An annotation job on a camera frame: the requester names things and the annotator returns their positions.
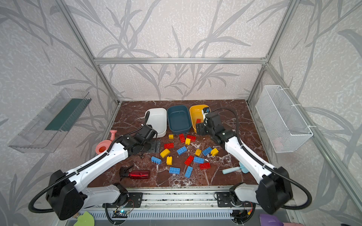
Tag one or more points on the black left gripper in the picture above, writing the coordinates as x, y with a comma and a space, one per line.
154, 145

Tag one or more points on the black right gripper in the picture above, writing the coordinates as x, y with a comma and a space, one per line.
202, 128

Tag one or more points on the red lego brick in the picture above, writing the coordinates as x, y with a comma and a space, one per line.
189, 160
169, 145
182, 138
204, 166
192, 138

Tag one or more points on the yellow curved lego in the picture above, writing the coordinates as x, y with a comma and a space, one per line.
165, 153

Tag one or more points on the yellow lego brick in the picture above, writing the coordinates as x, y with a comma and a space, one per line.
169, 160
198, 152
214, 152

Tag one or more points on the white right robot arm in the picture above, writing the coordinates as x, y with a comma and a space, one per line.
274, 186

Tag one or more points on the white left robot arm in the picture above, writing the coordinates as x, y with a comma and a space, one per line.
68, 192

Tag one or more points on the yellow plastic bin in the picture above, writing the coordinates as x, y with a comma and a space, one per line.
197, 114

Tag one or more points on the blue lego brick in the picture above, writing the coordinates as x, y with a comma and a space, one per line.
173, 170
182, 150
198, 160
156, 160
207, 151
188, 172

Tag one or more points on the white plastic bin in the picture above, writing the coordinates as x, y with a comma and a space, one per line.
157, 119

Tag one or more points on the dark teal plastic bin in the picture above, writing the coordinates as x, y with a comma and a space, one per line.
179, 120

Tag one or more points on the pink watering can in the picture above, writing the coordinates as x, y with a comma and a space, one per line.
105, 144

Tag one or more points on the green scraper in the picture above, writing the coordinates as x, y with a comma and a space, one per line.
86, 219

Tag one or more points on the purple object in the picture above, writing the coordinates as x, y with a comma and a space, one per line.
270, 220

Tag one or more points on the white wire basket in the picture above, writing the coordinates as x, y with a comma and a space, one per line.
287, 130

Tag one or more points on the clear wall shelf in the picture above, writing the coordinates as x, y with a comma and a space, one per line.
48, 129

